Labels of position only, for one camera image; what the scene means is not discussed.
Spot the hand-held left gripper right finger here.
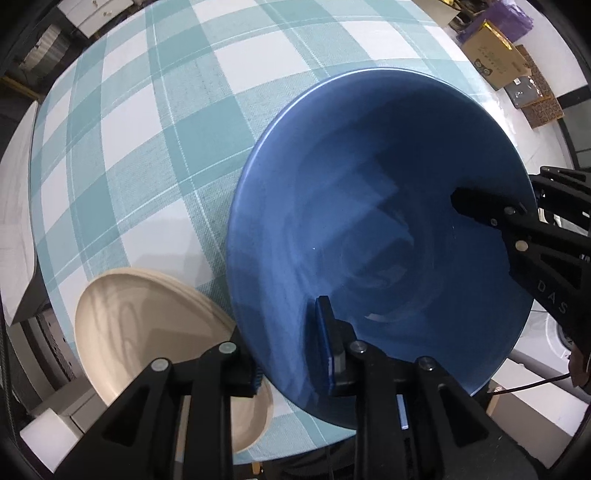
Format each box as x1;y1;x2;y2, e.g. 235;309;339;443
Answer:
315;295;541;480

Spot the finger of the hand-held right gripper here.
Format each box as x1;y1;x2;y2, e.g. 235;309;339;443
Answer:
450;186;591;274
531;167;591;232

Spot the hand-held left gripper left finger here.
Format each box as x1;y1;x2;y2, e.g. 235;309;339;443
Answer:
53;339;266;480

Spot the cream ceramic plate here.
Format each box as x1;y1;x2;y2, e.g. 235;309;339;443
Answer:
92;268;241;333
75;272;273;455

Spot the blue ceramic bowl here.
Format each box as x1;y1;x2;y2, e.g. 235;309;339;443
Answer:
226;68;539;429

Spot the person's right hand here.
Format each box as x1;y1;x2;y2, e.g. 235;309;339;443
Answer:
570;342;591;388

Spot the white plastic box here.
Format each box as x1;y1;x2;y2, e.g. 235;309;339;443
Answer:
508;309;591;467

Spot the leopard print box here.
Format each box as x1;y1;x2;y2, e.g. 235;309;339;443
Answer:
515;44;566;130

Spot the grey pouch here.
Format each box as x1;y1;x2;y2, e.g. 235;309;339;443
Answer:
503;76;543;109

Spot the brown cardboard box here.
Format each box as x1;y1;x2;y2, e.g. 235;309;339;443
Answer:
462;18;532;90

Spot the white storage box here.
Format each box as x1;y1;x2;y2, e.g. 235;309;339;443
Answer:
18;408;88;462
69;374;112;435

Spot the purple bag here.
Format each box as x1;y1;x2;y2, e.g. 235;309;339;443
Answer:
455;0;532;40

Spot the black mesh panel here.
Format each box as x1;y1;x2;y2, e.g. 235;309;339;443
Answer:
34;309;77;384

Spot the teal checked tablecloth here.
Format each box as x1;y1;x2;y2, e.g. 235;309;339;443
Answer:
28;0;490;464

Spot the grey marble coffee table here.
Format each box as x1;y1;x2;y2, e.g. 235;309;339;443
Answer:
0;99;40;324

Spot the white desk with drawers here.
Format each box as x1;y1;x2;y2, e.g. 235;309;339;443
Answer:
58;0;139;40

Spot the round grey white basket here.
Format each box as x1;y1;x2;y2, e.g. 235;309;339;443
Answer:
18;23;70;70

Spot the thin black cable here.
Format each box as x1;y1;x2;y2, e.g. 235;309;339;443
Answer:
487;375;573;394

